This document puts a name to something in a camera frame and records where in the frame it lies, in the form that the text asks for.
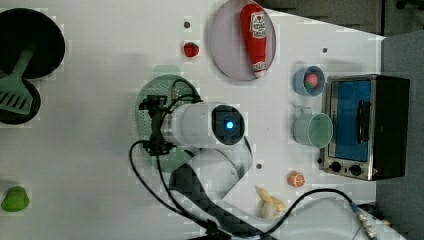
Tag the green mug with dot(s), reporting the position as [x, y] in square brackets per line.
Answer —
[313, 129]

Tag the green oval strainer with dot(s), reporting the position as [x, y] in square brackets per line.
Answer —
[167, 80]

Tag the small red strawberry toy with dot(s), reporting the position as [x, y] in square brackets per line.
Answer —
[190, 49]

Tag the green spatula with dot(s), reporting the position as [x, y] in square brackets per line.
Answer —
[14, 96]

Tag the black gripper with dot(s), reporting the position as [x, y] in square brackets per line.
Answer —
[156, 145]

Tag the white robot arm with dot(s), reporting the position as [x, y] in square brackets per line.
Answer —
[201, 153]

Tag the blue bowl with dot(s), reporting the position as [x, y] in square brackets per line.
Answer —
[298, 81]

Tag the red ketchup bottle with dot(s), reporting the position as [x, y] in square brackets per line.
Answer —
[253, 28]

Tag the black cylindrical holder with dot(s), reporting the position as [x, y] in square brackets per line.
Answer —
[20, 27]
[11, 118]

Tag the plush strawberry in bowl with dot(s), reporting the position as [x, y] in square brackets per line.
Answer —
[311, 81]

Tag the toaster oven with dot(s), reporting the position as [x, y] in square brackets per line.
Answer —
[370, 124]

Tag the grey round plate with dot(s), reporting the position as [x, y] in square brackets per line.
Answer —
[226, 43]

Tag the orange slice toy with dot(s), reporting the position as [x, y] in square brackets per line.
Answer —
[296, 179]

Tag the banana toy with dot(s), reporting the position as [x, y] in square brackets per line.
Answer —
[270, 206]

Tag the green pepper toy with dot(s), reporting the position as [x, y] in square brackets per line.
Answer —
[16, 199]

